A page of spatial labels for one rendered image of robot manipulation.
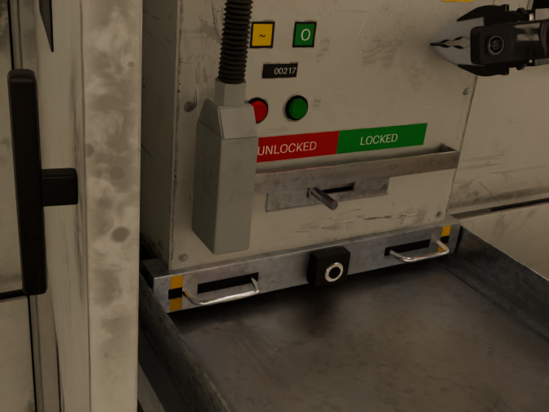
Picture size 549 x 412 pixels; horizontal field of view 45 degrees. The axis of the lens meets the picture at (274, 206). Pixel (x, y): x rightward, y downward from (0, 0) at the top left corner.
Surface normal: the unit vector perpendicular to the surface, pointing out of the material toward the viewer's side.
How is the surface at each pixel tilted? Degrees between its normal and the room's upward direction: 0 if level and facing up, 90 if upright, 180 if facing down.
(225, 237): 90
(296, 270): 90
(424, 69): 90
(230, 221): 90
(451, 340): 0
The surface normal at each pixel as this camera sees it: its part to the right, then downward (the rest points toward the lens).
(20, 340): 0.47, 0.41
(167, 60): -0.88, 0.12
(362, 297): 0.10, -0.90
